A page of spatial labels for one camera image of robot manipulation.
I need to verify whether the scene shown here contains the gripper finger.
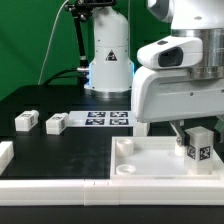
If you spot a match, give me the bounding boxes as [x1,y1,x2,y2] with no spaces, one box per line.
[170,120,187,146]
[215,115,224,142]

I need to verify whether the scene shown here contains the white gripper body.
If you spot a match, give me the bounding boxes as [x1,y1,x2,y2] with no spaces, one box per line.
[131,36,224,123]

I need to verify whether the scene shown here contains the white square tabletop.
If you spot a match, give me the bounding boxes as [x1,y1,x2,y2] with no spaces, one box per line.
[110,136,220,180]

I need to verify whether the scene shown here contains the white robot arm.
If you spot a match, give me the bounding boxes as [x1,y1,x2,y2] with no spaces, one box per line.
[85,0,224,123]

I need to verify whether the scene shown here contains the white marker sheet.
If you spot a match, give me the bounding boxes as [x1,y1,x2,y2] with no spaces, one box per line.
[69,111,136,127]

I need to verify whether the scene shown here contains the black cables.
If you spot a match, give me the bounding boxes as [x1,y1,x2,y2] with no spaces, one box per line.
[43,68,88,88]

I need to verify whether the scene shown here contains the white cable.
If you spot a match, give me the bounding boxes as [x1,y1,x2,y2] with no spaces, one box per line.
[37,0,70,86]

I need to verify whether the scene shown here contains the white front fence wall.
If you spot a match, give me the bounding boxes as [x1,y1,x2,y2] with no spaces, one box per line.
[0,179,224,206]

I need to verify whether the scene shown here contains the white left fence wall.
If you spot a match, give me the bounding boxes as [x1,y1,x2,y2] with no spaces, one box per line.
[0,141,14,175]

